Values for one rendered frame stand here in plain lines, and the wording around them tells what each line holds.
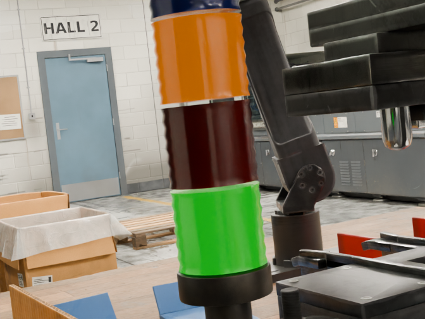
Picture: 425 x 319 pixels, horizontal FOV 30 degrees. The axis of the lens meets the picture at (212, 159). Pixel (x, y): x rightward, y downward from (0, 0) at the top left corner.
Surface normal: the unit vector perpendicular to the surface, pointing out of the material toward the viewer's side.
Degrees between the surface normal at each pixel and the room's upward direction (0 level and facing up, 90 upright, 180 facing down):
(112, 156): 90
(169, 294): 60
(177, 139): 104
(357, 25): 90
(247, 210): 76
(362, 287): 0
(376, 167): 90
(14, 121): 90
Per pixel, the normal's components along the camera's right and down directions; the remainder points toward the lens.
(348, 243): -0.87, 0.13
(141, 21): 0.43, 0.00
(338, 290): -0.11, -0.99
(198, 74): -0.06, 0.31
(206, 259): -0.36, -0.15
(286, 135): -0.10, -0.13
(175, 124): -0.62, 0.36
